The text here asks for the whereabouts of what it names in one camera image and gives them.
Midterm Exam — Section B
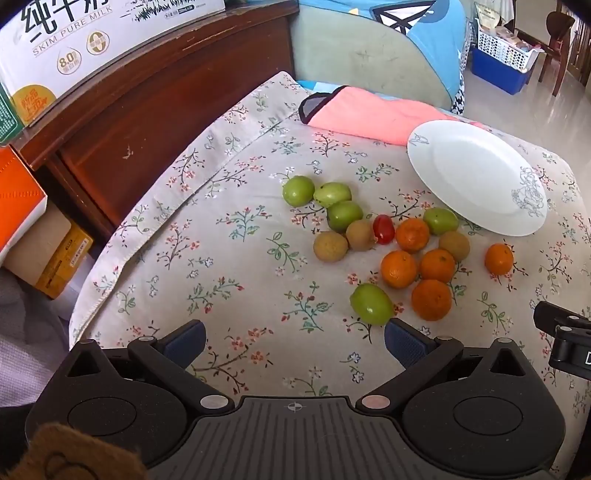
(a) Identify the green box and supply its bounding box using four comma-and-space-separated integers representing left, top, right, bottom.
0, 83, 24, 144

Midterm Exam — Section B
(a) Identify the red cherry tomato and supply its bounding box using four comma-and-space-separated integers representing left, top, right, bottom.
372, 215, 395, 244

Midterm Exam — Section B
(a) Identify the houndstooth sofa cover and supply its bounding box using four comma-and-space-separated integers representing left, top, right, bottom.
450, 18, 476, 116

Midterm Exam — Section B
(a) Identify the oblong green jujube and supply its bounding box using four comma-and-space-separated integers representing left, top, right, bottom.
314, 182, 352, 208

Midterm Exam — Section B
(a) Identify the white milk carton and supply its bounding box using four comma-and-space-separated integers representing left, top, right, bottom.
0, 0, 227, 100

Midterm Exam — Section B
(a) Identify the white plastic basket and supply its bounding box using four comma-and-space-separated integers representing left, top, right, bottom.
475, 18, 546, 75

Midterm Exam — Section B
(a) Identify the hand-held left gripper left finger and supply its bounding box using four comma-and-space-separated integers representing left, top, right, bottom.
60, 319, 235, 414

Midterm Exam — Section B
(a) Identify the orange box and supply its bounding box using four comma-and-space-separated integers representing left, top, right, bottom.
0, 145, 48, 261

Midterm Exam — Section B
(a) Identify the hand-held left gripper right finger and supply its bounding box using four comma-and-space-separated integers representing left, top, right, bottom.
355, 318, 541, 414

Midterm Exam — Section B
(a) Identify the brown kiwi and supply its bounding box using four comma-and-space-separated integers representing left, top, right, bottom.
345, 219, 376, 252
313, 231, 349, 263
438, 231, 471, 261

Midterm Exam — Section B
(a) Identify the grey cloth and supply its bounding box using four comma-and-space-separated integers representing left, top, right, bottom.
0, 268, 70, 407

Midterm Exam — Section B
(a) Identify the blue plastic bin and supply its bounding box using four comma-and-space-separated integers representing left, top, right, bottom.
470, 45, 539, 96

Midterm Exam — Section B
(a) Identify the white floral plate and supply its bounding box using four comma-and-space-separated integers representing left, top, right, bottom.
406, 120, 549, 237

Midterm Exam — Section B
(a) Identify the wooden headboard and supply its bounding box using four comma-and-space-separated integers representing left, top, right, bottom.
9, 0, 298, 241

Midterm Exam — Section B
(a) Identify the wooden chair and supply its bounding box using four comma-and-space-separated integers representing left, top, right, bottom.
538, 11, 578, 97

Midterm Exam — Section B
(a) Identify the pink towel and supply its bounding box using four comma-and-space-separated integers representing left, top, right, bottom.
298, 85, 490, 146

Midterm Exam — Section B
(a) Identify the yellow box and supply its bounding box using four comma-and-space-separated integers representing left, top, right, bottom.
4, 203, 95, 301

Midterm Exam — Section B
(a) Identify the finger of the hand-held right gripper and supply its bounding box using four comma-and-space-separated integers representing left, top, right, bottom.
533, 301, 591, 334

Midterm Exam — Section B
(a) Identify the brown fuzzy cloth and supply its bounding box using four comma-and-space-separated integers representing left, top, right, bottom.
25, 422, 148, 480

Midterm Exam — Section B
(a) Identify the orange tangerine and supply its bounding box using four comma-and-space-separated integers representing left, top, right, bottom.
380, 250, 419, 290
419, 248, 456, 283
396, 218, 431, 254
484, 243, 515, 276
411, 279, 453, 321

